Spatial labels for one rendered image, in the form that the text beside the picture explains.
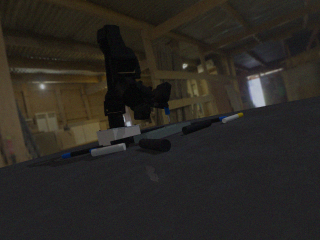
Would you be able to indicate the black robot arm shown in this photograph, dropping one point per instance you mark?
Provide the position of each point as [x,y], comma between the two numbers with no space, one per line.
[122,89]

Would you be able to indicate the keyboard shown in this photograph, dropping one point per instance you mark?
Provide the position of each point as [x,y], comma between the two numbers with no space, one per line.
[161,133]

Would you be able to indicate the blue stylus with grey tip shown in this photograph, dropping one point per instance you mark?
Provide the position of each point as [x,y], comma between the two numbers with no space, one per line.
[167,112]

